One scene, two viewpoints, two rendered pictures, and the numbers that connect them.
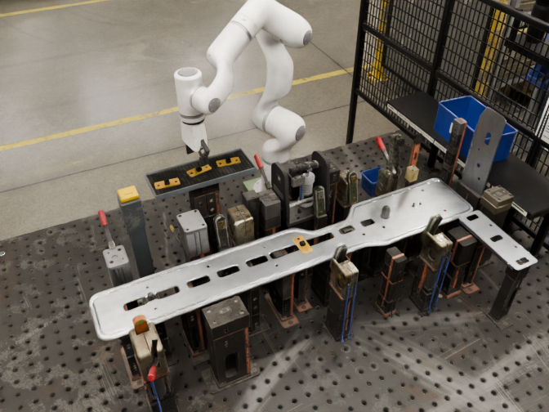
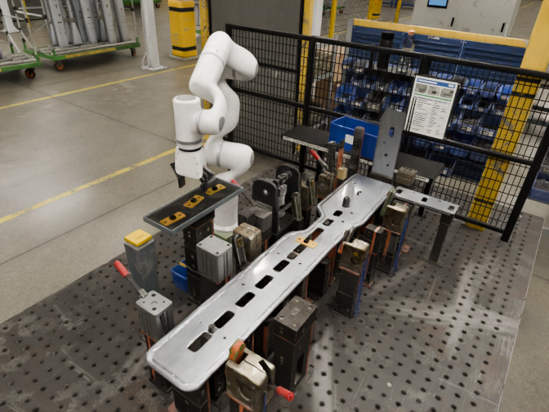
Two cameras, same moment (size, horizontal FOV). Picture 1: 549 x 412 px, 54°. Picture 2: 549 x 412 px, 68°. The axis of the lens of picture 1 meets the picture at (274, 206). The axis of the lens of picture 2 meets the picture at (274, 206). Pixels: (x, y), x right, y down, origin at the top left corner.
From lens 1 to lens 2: 0.81 m
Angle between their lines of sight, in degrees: 26
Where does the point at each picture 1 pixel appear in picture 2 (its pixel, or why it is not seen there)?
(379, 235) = (354, 219)
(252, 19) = (223, 50)
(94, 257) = (76, 333)
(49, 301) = (48, 398)
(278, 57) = (229, 92)
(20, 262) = not seen: outside the picture
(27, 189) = not seen: outside the picture
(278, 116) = (230, 148)
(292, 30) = (247, 62)
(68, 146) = not seen: outside the picture
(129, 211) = (144, 255)
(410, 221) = (365, 204)
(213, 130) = (95, 210)
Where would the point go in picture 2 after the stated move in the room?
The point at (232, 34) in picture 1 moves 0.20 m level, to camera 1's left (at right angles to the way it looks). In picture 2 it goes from (212, 63) to (152, 68)
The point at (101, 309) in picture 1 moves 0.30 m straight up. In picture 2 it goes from (167, 361) to (154, 275)
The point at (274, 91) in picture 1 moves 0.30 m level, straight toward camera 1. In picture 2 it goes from (227, 125) to (261, 152)
